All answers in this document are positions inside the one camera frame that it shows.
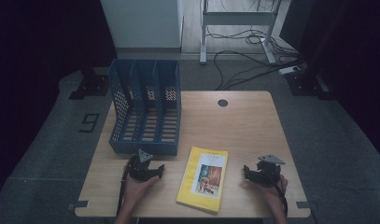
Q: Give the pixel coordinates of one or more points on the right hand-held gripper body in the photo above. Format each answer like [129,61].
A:
[267,174]

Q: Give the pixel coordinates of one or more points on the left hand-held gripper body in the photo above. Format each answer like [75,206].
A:
[139,169]

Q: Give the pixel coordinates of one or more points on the blue plastic file rack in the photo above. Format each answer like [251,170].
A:
[147,124]

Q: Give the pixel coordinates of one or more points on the yellow paperback book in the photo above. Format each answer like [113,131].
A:
[203,180]

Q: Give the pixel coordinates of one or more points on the person's right hand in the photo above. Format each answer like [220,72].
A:
[276,194]

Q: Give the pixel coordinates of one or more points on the black table grommet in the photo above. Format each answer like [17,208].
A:
[222,103]

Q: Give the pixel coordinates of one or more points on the black stand base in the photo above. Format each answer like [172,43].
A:
[91,87]
[306,85]

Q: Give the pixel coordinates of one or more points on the white power strip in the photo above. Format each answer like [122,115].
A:
[289,70]

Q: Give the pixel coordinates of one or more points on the black curtain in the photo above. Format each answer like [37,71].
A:
[29,62]
[355,62]

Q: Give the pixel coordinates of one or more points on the desk with white legs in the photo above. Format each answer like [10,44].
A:
[237,18]

